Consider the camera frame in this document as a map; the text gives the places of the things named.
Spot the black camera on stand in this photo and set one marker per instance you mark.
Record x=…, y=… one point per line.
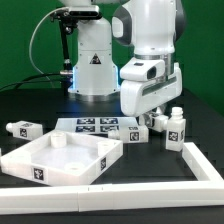
x=68, y=21

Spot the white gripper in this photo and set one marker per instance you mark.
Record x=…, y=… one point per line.
x=137, y=98

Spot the white L-shaped fixture frame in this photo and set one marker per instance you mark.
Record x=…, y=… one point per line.
x=206, y=190

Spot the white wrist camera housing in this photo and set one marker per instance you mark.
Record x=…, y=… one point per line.
x=142, y=70

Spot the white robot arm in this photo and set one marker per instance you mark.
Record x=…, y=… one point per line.
x=126, y=47

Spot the white square table top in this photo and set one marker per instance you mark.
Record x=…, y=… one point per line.
x=61, y=158

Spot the sheet with marker tags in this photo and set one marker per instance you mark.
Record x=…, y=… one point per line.
x=94, y=125

